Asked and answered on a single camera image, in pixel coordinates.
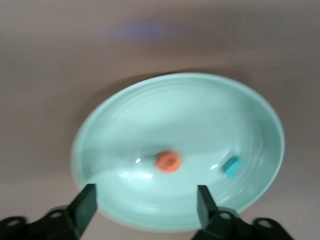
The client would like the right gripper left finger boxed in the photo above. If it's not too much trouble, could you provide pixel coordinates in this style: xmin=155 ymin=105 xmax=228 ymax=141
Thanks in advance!
xmin=0 ymin=183 xmax=98 ymax=240

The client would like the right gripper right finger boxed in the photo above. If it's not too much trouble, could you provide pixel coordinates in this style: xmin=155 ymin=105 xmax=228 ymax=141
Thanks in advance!
xmin=191 ymin=184 xmax=295 ymax=240

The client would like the teal foam number one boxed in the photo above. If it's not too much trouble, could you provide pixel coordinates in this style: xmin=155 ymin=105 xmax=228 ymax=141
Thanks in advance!
xmin=221 ymin=155 xmax=243 ymax=180

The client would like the orange foam number nine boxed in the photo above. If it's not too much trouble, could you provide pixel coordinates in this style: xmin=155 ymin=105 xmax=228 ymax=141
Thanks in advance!
xmin=155 ymin=149 xmax=183 ymax=175

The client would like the mint green plate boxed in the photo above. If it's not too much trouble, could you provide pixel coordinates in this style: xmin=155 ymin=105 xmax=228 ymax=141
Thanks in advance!
xmin=70 ymin=72 xmax=286 ymax=234

